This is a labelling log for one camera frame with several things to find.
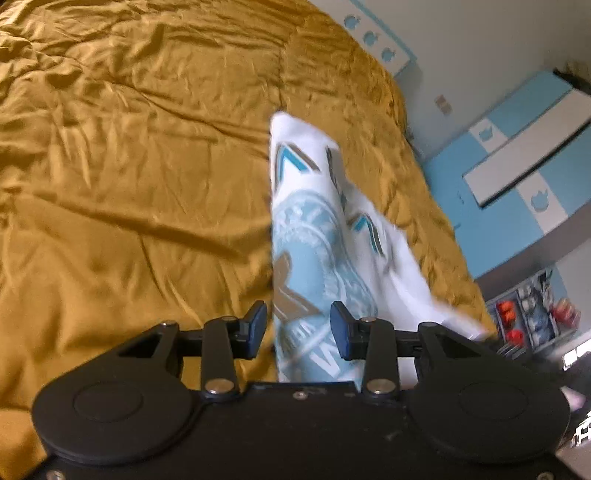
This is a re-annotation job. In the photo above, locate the yellow quilt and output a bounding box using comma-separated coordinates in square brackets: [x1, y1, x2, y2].
[0, 0, 498, 480]

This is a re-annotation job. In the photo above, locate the toy storage rack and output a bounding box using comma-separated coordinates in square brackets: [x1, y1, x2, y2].
[488, 271, 583, 354]

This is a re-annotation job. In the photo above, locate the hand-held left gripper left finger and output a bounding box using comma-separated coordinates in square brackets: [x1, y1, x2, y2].
[115, 300, 269, 399]

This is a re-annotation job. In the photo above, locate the white bed headboard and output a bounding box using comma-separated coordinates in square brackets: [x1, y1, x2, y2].
[323, 0, 414, 77]

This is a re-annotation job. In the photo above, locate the white wardrobe panel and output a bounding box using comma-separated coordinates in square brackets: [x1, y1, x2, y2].
[463, 88, 591, 209]

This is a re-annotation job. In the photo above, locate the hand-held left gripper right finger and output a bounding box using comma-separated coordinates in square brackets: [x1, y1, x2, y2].
[329, 301, 483, 399]

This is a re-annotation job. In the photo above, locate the blue and white wardrobe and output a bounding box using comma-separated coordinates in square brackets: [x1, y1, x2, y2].
[422, 69, 591, 280]

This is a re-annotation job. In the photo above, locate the white printed sweatshirt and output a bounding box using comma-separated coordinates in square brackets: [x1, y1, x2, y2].
[268, 111, 493, 384]

